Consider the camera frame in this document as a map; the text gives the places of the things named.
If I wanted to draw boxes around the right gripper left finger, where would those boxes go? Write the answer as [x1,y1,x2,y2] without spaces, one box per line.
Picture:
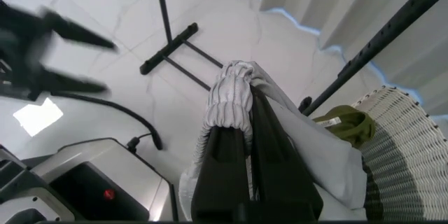
[190,125,251,223]

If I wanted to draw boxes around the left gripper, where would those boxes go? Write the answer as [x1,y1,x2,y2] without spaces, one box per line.
[0,1,118,102]

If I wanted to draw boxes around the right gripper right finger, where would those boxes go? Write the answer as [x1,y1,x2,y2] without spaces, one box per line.
[248,85,323,223]

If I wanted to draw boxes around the pale grey shorts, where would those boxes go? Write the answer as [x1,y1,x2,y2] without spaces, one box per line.
[178,59,368,222]

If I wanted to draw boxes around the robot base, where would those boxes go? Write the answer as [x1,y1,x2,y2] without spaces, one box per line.
[0,138,179,222]

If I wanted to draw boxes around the white laundry basket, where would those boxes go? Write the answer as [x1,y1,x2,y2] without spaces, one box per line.
[351,85,448,222]

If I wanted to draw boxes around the black clothes rack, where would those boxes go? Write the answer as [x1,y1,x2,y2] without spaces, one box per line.
[139,0,448,117]

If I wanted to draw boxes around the olive green garment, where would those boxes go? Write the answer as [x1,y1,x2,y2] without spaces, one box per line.
[312,104,377,149]

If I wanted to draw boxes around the black cable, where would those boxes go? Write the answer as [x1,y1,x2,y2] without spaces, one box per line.
[50,90,165,151]

